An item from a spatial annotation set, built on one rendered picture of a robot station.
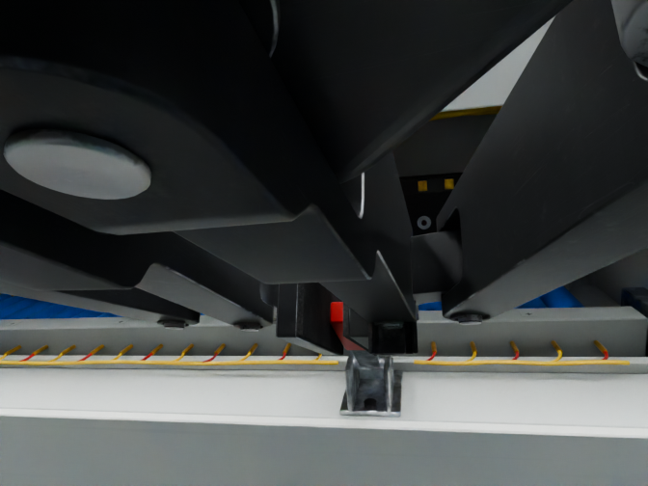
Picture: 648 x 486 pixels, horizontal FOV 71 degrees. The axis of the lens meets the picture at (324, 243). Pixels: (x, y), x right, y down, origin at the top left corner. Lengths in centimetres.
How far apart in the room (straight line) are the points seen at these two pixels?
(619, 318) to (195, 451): 22
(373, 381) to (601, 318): 12
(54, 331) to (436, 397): 24
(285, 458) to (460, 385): 9
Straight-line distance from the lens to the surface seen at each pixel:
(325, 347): 16
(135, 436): 26
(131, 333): 31
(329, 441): 23
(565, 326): 27
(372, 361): 22
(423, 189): 37
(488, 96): 24
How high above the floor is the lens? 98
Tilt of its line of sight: 7 degrees up
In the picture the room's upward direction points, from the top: 1 degrees counter-clockwise
